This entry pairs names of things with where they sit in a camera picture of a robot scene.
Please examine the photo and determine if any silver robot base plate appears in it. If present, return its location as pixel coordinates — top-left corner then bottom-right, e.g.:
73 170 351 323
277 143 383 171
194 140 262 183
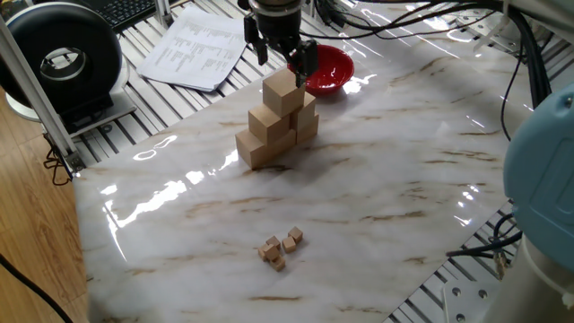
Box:
441 280 501 323

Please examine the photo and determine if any white marble pattern board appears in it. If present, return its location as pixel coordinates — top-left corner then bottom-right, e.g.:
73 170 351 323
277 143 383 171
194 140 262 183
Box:
73 0 567 323

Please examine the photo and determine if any black cable with connector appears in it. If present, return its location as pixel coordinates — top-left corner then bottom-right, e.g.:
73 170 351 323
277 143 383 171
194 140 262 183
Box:
446 213 524 282

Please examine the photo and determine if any black ring device white base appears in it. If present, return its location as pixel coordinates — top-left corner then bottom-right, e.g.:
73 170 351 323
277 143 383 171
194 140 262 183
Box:
0 2 138 138

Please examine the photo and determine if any black computer keyboard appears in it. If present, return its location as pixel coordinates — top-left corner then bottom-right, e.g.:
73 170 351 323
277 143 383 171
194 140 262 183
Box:
78 0 158 32

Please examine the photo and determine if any white printed paper stack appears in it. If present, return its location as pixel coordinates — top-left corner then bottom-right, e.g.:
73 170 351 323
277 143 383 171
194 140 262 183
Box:
136 4 248 93

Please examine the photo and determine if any tangled black wire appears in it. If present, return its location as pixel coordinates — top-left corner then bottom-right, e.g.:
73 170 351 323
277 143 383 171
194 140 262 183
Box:
43 134 73 188

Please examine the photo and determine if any black gripper cable bundle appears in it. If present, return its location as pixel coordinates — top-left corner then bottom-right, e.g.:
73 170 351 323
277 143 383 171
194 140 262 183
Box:
298 0 553 143

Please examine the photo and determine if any short metal upright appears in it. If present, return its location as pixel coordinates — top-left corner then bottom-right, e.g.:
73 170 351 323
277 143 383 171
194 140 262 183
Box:
154 0 175 29

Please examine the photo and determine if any aluminium frame post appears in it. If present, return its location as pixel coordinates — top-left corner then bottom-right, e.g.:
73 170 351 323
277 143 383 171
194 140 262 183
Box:
0 17 87 175

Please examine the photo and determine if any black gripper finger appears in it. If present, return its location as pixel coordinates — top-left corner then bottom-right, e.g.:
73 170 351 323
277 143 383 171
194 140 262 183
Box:
280 39 319 89
243 13 269 67

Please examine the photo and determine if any large wooden cube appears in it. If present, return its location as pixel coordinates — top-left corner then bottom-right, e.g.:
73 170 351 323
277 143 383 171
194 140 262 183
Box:
262 67 307 118
234 127 275 170
248 102 291 145
267 129 298 156
290 92 317 132
295 111 320 145

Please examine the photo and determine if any red glossy bowl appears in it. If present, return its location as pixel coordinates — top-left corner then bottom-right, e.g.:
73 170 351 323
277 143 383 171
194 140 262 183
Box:
287 44 355 96

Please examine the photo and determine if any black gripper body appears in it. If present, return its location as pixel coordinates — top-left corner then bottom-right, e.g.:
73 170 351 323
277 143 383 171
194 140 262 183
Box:
253 7 304 54

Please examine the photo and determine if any thick black floor cable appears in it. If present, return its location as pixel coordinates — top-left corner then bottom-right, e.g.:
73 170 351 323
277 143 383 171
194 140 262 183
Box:
0 253 75 323

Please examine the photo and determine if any black background cable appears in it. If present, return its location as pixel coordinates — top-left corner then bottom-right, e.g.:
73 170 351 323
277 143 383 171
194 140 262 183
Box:
312 0 347 29

